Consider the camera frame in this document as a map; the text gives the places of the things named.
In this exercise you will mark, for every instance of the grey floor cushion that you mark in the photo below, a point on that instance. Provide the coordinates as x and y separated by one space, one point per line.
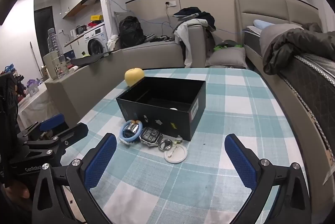
225 59

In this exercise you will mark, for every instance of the side table with white cloth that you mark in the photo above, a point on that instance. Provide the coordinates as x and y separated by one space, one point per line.
39 106

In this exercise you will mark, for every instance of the dark blue box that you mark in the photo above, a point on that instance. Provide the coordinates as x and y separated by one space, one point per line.
69 54

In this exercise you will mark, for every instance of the yellow apple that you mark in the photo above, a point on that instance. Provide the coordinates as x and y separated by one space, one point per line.
132 76

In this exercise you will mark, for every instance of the teal white checkered tablecloth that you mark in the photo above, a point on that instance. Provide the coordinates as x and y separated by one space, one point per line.
222 114

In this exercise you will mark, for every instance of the silver metal wristwatch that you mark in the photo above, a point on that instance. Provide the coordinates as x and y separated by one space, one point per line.
150 136

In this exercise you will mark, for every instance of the red box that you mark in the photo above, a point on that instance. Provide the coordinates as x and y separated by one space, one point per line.
92 23

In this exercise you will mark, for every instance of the shoe rack with shoes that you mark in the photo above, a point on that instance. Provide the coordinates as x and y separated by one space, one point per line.
9 68

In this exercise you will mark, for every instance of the light blue pillow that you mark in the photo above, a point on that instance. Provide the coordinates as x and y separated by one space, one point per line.
261 23

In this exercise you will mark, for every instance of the clear plastic water bottle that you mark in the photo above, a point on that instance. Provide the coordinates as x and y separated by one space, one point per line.
55 43

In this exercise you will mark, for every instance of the small pale charm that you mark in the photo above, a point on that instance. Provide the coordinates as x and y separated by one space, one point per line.
178 139

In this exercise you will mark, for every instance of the black cardboard box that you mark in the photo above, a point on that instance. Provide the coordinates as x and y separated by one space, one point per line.
157 119

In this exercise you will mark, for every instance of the dark jacket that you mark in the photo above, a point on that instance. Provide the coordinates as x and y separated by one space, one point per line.
193 13

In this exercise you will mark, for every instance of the green black toy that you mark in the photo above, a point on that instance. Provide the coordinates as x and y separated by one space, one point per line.
225 46

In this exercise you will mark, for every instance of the wall socket with plug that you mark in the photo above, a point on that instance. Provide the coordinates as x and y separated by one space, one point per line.
171 4

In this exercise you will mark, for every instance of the white crumpled cloth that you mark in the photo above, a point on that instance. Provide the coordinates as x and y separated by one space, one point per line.
112 42

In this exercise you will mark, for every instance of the black clothing item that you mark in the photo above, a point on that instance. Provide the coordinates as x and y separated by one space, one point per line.
163 38

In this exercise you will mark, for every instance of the white labelled box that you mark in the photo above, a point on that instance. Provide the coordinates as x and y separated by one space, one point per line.
34 91

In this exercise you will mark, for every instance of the dark door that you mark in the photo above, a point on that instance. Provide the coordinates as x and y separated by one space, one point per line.
43 30

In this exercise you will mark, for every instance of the white kettle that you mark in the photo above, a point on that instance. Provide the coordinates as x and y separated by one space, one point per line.
73 33

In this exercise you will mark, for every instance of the silver keyring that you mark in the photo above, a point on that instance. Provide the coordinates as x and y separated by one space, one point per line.
170 145

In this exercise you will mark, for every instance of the dark olive blanket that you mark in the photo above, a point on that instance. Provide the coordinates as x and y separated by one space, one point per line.
293 43

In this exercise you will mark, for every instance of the grey sofa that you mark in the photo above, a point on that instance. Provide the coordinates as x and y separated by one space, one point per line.
146 56

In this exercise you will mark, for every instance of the dark cooking pot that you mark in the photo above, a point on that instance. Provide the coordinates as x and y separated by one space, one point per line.
81 29

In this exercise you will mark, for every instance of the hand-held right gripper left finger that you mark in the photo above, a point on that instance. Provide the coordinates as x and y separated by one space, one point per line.
100 161

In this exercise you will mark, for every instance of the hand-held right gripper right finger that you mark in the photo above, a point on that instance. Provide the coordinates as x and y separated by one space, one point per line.
240 161

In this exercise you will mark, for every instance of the yellow box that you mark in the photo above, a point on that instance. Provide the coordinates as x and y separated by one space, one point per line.
96 17

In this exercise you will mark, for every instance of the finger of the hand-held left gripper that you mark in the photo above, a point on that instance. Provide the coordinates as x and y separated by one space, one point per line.
76 131
52 120

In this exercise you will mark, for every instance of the black insole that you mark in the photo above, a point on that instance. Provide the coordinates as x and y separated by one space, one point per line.
89 59

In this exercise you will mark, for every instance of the black backpack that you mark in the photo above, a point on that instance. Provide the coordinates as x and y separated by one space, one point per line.
130 32

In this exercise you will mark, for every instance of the beige upholstered bed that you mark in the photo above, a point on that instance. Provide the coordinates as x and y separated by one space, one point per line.
261 9

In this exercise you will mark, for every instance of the purple bag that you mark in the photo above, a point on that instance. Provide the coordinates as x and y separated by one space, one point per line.
32 82

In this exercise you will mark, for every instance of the white washing machine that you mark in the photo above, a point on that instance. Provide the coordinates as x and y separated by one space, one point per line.
96 43

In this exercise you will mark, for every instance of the person's left hand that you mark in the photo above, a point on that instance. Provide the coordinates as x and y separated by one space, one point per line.
15 192

